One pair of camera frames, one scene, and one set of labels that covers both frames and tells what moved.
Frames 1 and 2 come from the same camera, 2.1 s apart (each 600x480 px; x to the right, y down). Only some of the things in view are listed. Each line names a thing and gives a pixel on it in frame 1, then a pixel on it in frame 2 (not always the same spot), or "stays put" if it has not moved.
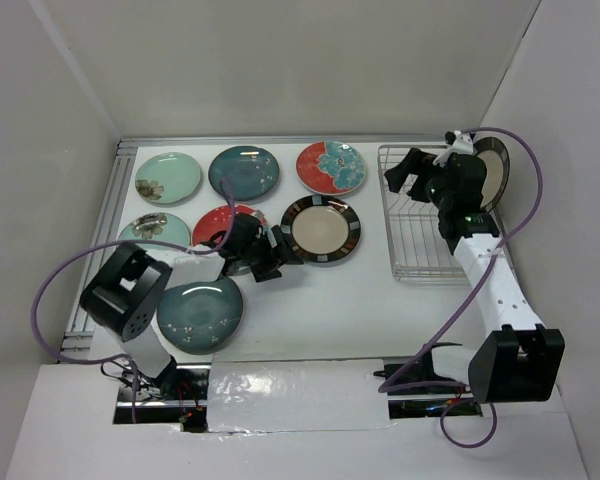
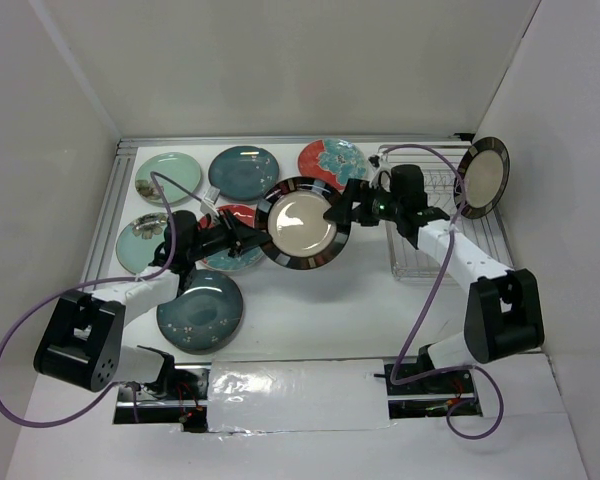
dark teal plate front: x=199 y=317 stays put
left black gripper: x=274 y=258 → x=241 y=237
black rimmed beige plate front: x=495 y=156 stays put
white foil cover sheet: x=297 y=396 stays put
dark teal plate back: x=252 y=172 stays put
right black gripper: x=418 y=176 → x=356 y=201
